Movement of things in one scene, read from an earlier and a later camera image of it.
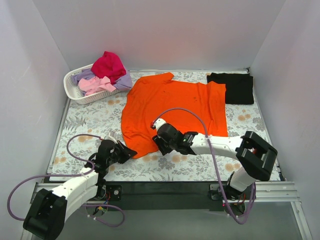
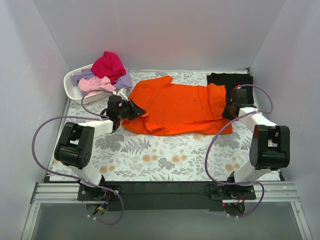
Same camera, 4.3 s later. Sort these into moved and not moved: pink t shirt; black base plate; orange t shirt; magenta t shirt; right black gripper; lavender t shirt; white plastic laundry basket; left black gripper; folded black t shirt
Moved: orange t shirt; left black gripper; right black gripper
Not moved: white plastic laundry basket; pink t shirt; magenta t shirt; lavender t shirt; black base plate; folded black t shirt
